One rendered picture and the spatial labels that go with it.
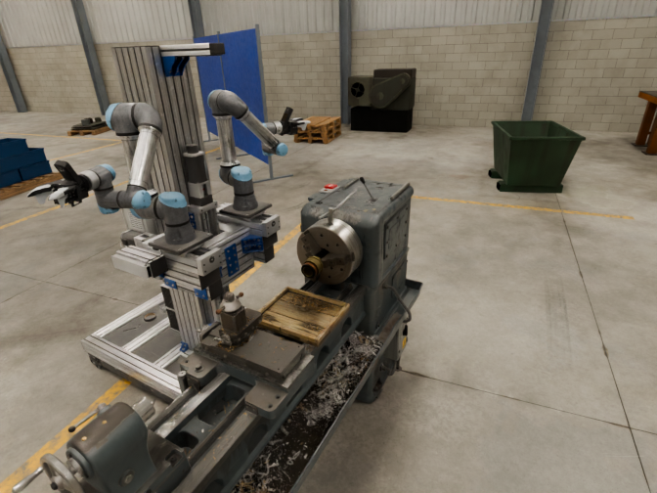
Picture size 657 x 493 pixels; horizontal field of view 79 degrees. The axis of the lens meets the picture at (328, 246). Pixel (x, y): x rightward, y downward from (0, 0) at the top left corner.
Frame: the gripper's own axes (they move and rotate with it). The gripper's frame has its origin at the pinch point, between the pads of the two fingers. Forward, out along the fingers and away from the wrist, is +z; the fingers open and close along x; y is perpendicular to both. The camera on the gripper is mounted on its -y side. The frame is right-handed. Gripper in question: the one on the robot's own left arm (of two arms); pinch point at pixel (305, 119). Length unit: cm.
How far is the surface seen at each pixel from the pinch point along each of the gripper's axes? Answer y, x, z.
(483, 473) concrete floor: 135, 183, -16
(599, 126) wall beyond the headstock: 168, -126, 978
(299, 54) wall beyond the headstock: 85, -837, 588
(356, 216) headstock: 22, 88, -32
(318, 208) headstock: 25, 67, -40
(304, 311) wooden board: 57, 99, -71
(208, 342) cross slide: 49, 99, -118
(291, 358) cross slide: 44, 128, -98
